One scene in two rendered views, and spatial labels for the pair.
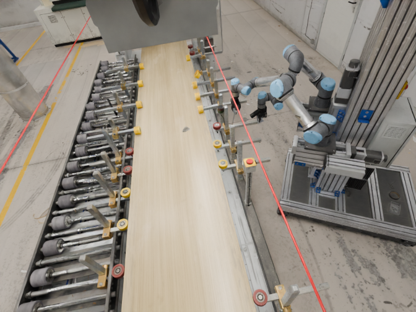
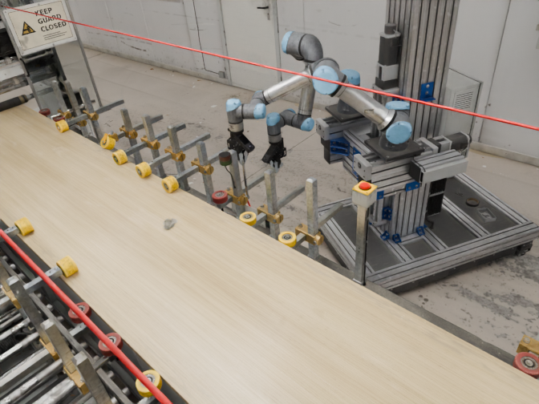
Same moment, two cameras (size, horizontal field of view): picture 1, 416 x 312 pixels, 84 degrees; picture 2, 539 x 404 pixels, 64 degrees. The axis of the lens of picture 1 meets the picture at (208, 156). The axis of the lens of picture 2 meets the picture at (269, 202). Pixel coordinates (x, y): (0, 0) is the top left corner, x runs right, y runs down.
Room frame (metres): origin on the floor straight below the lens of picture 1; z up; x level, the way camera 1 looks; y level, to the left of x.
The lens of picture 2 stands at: (0.19, 0.91, 2.18)
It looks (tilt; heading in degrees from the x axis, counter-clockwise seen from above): 36 degrees down; 319
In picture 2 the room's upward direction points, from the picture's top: 6 degrees counter-clockwise
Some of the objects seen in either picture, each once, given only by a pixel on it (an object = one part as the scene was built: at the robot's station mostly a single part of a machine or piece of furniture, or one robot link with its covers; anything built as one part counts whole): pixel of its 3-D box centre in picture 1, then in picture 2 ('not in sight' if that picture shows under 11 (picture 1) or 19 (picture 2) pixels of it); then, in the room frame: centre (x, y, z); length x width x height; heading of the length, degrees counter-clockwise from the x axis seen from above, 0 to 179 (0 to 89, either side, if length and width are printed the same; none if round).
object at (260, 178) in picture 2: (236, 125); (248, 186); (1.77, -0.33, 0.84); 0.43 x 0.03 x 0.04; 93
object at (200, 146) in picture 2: (221, 113); (207, 179); (1.98, -0.21, 0.87); 0.03 x 0.03 x 0.48; 3
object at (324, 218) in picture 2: (245, 164); (314, 227); (1.27, -0.31, 0.83); 0.43 x 0.03 x 0.04; 93
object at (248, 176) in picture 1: (248, 187); (362, 244); (0.97, -0.27, 0.93); 0.05 x 0.04 x 0.45; 3
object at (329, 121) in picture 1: (325, 124); (396, 115); (1.22, -0.89, 1.21); 0.13 x 0.12 x 0.14; 126
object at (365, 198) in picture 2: (249, 165); (364, 195); (0.97, -0.27, 1.18); 0.07 x 0.07 x 0.08; 3
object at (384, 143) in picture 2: (322, 135); (395, 135); (1.23, -0.90, 1.09); 0.15 x 0.15 x 0.10
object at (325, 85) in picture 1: (326, 86); (349, 82); (1.68, -1.11, 1.21); 0.13 x 0.12 x 0.14; 3
